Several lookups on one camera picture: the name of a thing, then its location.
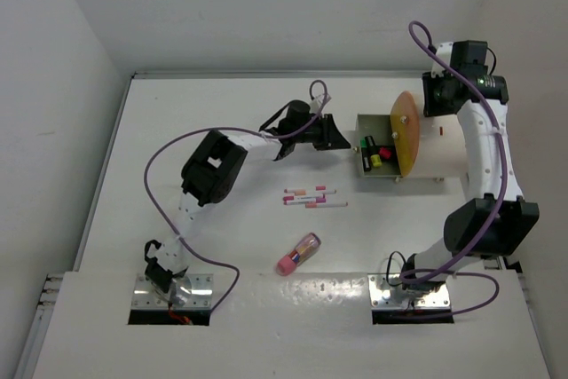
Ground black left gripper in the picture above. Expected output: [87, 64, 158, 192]
[293, 114, 351, 150]

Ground green black highlighter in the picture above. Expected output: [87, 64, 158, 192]
[359, 135, 377, 150]

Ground yellow black highlighter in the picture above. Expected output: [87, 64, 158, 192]
[369, 154, 383, 168]

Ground pink black highlighter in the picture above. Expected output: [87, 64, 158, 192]
[378, 146, 395, 161]

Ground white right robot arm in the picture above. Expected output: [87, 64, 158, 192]
[401, 40, 540, 291]

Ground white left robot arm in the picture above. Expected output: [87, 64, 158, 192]
[143, 95, 351, 300]

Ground yellow drawer with gold knob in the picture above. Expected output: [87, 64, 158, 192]
[390, 91, 420, 138]

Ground white cylindrical drawer organizer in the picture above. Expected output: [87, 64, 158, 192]
[407, 112, 467, 178]

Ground white pen magenta cap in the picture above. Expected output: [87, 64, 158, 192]
[282, 190, 337, 205]

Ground white pen orange band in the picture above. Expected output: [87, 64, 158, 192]
[284, 186, 327, 196]

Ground white pen pink tip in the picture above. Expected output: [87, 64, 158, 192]
[304, 201, 349, 209]

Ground pink capped clip tube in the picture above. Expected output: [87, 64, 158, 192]
[275, 233, 321, 276]

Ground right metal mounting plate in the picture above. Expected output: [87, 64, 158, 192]
[367, 273, 451, 312]

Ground metal mounting plate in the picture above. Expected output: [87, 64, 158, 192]
[130, 274, 213, 311]
[367, 273, 451, 312]

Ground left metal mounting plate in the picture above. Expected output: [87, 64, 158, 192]
[130, 274, 213, 311]

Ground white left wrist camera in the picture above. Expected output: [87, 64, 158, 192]
[310, 94, 331, 112]

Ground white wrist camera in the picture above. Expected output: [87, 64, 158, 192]
[310, 94, 331, 112]
[429, 42, 454, 78]

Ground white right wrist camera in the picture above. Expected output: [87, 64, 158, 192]
[429, 42, 454, 78]

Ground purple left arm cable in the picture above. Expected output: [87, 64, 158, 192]
[144, 80, 332, 314]

